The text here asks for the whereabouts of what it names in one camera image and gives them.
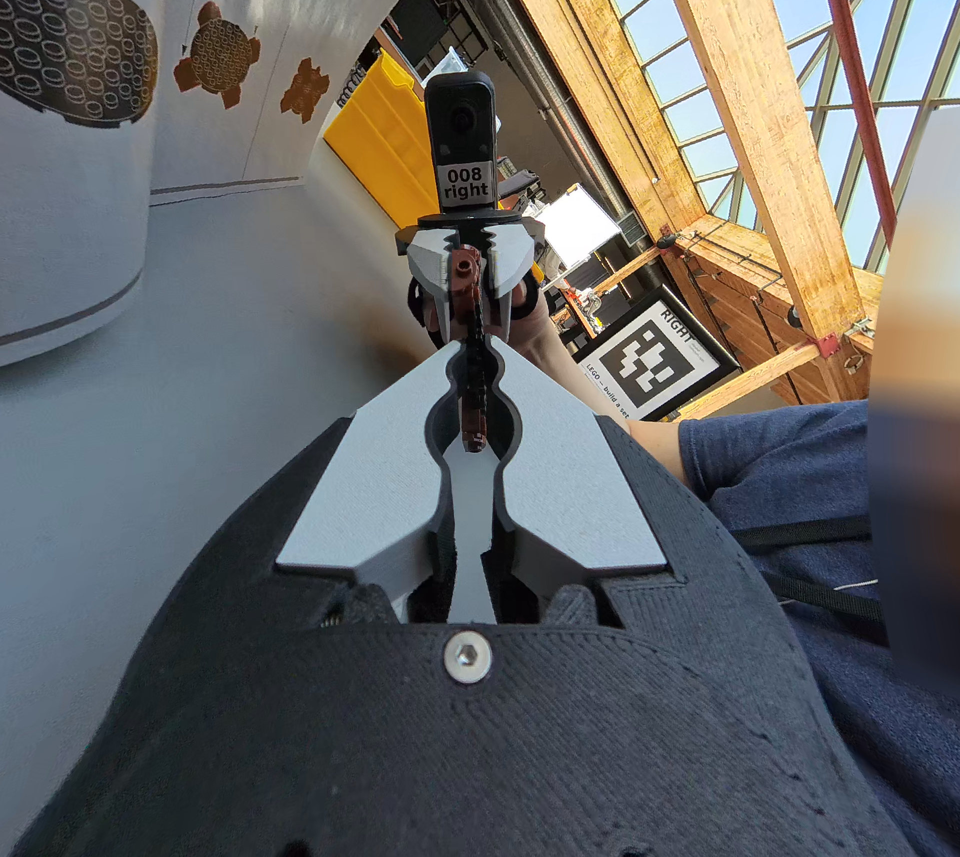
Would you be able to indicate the whiteboard on stand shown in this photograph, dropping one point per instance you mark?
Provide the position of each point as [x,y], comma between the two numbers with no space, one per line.
[577,227]

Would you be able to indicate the person's blue shirt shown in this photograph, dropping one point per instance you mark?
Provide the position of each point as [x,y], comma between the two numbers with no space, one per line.
[810,467]

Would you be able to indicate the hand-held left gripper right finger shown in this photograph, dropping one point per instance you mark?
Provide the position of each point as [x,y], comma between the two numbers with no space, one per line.
[585,497]

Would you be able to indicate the yellow plastic bin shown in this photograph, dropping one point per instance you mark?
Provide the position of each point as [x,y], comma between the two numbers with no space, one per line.
[375,137]

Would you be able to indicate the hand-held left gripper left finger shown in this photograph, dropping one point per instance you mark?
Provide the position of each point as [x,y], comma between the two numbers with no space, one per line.
[360,497]

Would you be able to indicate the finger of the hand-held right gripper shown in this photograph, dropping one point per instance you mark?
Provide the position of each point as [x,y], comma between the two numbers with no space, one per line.
[514,261]
[431,264]

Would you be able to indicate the person's right hand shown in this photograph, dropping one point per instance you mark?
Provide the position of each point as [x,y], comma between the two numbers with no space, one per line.
[540,339]

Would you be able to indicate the black framed marker sign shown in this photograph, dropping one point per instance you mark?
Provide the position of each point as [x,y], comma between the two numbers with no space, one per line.
[652,354]

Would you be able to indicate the grey desk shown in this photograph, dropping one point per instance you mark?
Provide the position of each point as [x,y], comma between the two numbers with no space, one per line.
[225,384]

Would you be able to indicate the round black brick plate model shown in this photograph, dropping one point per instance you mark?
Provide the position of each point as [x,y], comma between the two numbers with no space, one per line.
[472,422]

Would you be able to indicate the white building instruction booklet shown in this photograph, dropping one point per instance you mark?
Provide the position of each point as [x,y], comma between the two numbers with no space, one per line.
[225,122]

